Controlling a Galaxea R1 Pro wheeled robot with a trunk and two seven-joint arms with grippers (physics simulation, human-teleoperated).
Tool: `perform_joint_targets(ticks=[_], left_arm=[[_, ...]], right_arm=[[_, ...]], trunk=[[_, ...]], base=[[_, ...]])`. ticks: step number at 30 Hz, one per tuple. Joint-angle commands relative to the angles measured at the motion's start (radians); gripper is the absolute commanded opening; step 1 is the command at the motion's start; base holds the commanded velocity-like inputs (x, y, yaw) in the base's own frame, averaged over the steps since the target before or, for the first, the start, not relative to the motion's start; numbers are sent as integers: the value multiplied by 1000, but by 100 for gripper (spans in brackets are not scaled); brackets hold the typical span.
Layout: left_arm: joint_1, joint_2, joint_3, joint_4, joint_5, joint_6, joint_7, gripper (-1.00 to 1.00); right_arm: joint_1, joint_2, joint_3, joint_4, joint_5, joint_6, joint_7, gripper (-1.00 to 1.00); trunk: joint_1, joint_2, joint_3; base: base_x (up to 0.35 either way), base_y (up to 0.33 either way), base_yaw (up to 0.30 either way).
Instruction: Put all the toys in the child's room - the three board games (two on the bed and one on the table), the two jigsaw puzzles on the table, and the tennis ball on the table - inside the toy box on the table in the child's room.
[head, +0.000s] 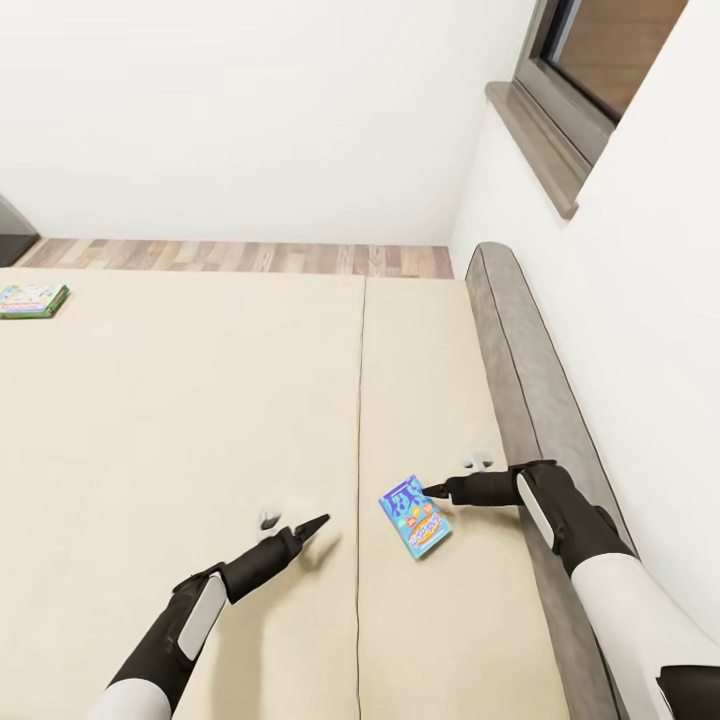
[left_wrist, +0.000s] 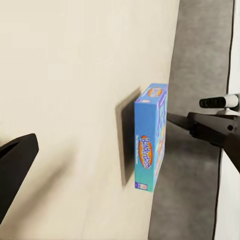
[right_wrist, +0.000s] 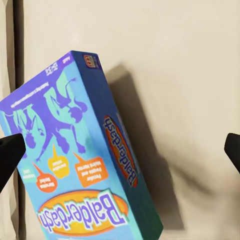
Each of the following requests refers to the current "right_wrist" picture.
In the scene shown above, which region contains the board game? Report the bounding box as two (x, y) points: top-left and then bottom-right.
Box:
(0, 49), (164, 240)

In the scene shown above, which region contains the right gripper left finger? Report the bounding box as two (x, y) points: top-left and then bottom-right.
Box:
(0, 133), (26, 193)

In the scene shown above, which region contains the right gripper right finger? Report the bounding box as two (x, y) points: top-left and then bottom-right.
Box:
(224, 132), (240, 173)

